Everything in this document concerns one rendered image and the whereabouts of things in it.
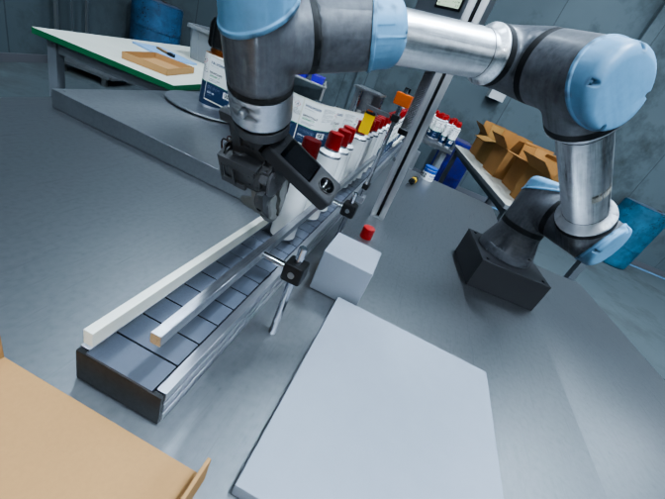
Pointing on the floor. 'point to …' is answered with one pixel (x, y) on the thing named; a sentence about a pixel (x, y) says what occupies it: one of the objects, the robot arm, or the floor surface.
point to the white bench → (76, 42)
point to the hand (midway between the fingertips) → (275, 217)
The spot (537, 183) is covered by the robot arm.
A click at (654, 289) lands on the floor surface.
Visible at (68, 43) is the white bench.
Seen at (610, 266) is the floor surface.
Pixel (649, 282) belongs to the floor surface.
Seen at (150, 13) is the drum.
